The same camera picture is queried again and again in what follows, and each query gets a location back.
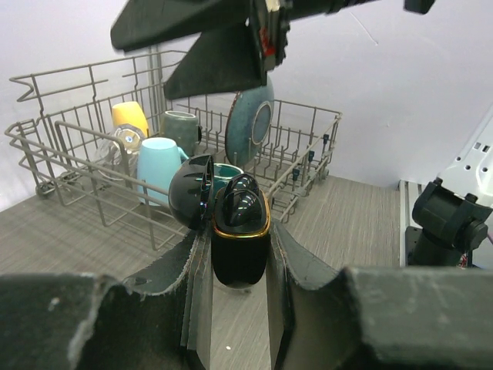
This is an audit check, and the dark grey-green mug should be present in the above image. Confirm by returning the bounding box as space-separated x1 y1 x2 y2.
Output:
159 110 202 156

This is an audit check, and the black earbud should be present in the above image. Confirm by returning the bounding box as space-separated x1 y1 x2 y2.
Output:
223 190 263 227
224 173 260 195

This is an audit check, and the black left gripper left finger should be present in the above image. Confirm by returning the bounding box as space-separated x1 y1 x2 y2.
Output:
1 231 213 369

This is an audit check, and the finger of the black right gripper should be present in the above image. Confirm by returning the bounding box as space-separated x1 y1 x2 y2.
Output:
163 26 267 100
110 0 251 52

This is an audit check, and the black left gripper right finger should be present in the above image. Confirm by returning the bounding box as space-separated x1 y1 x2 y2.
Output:
266 222 492 369

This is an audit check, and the blue ceramic plate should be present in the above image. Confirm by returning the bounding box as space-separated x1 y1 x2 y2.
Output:
225 77 274 167

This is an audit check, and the clear glass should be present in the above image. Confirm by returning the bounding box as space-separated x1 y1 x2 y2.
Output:
93 124 146 177

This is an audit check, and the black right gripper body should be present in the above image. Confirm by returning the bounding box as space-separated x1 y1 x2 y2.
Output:
246 0 436 74

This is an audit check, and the light blue mug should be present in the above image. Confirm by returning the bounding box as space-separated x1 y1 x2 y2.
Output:
137 137 189 191

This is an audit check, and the yellow mug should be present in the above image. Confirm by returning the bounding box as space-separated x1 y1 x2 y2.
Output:
112 101 149 137

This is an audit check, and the dark teal mug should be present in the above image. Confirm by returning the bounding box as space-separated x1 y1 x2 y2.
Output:
213 163 243 193

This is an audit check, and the black earbud charging case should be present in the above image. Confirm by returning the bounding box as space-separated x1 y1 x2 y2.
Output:
169 155 272 290

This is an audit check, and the metal wire dish rack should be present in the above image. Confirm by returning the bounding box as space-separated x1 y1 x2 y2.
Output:
5 50 342 251

